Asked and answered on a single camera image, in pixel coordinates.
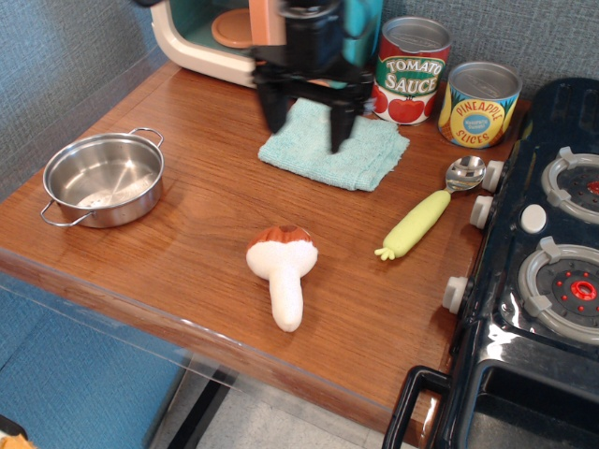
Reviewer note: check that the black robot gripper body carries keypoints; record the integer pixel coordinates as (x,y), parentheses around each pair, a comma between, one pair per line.
(324,56)

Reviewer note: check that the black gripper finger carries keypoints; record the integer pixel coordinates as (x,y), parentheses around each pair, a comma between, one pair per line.
(342,117)
(276,107)

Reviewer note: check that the stainless steel pot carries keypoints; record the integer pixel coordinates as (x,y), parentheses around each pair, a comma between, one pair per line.
(105,180)

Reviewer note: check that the teal toy microwave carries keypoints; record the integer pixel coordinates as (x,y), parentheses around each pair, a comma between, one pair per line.
(183,32)

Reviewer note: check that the orange microwave turntable plate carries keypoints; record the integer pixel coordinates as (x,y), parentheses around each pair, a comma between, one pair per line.
(232,29)

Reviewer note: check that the teal folded cloth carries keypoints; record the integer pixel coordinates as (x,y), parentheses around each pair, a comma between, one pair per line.
(302,147)

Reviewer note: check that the tomato sauce can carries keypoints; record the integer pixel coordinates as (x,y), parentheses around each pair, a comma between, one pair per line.
(411,60)

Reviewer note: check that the pineapple slices can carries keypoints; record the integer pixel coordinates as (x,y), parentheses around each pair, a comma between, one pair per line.
(479,102)

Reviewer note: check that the plush mushroom toy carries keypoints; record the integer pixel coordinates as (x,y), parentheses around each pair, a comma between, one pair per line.
(282,255)

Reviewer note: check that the black toy stove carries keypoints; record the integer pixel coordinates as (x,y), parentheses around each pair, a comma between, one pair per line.
(524,371)

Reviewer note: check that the orange plush toy corner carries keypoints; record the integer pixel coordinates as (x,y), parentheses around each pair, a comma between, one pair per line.
(16,442)

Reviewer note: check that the spoon with green handle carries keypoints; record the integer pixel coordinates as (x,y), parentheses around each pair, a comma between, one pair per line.
(463,175)

